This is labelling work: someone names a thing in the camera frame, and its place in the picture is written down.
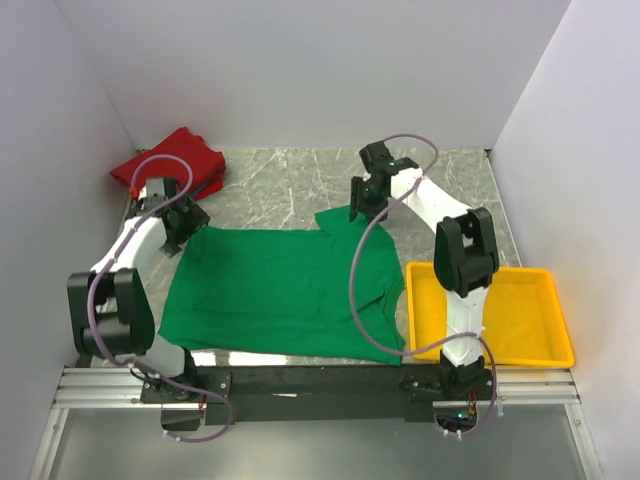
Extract green t shirt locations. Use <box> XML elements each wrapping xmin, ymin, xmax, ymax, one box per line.
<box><xmin>159</xmin><ymin>207</ymin><xmax>404</xmax><ymax>366</ymax></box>

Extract aluminium frame rail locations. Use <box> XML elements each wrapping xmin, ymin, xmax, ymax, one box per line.
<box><xmin>53</xmin><ymin>365</ymin><xmax>581</xmax><ymax>409</ymax></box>

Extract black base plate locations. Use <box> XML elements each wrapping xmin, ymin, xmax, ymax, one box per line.
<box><xmin>140</xmin><ymin>363</ymin><xmax>498</xmax><ymax>427</ymax></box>

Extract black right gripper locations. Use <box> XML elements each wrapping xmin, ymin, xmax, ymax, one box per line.
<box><xmin>349</xmin><ymin>177</ymin><xmax>390</xmax><ymax>226</ymax></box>

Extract red folded t shirt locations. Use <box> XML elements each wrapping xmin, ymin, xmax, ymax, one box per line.
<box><xmin>110</xmin><ymin>127</ymin><xmax>226</xmax><ymax>201</ymax></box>

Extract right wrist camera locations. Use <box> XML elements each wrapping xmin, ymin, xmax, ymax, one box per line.
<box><xmin>359</xmin><ymin>141</ymin><xmax>418</xmax><ymax>176</ymax></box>

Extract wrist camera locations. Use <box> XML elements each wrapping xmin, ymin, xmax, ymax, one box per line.
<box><xmin>359</xmin><ymin>141</ymin><xmax>418</xmax><ymax>176</ymax></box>
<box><xmin>135</xmin><ymin>177</ymin><xmax>180</xmax><ymax>209</ymax></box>

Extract yellow plastic tray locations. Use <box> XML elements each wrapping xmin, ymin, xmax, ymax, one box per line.
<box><xmin>406</xmin><ymin>262</ymin><xmax>575</xmax><ymax>368</ymax></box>

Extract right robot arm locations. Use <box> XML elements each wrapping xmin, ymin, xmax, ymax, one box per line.
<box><xmin>348</xmin><ymin>168</ymin><xmax>499</xmax><ymax>399</ymax></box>

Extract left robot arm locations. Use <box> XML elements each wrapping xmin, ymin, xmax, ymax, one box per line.
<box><xmin>67</xmin><ymin>194</ymin><xmax>210</xmax><ymax>402</ymax></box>

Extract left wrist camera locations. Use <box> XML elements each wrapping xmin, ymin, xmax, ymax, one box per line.
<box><xmin>135</xmin><ymin>177</ymin><xmax>180</xmax><ymax>209</ymax></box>

